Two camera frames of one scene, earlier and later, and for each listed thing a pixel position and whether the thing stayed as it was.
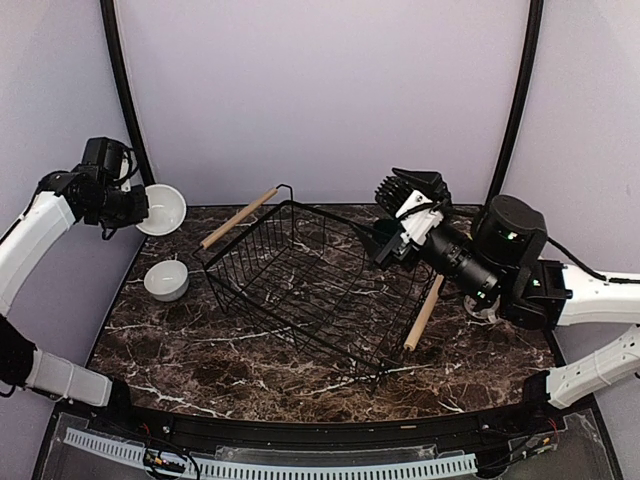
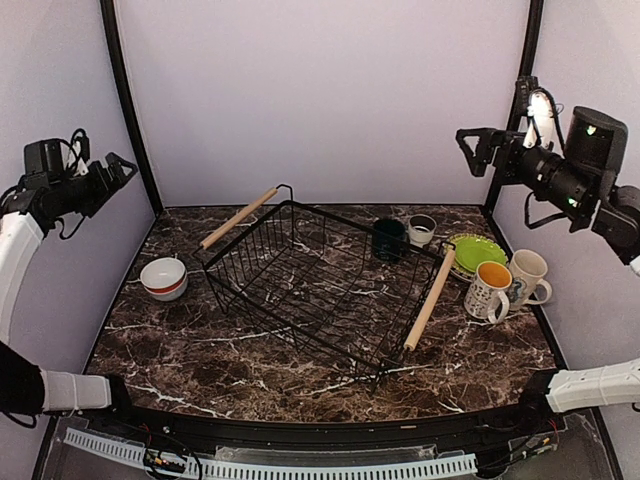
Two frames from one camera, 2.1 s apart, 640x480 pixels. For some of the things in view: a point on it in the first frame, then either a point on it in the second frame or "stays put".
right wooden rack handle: x=423 y=316 stays put
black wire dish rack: x=317 y=276 stays put
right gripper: x=400 y=253 -> x=509 y=143
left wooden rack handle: x=240 y=217 stays put
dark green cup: x=382 y=231 stays put
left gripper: x=139 y=211 -> x=106 y=187
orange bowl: x=167 y=210 -> x=170 y=293
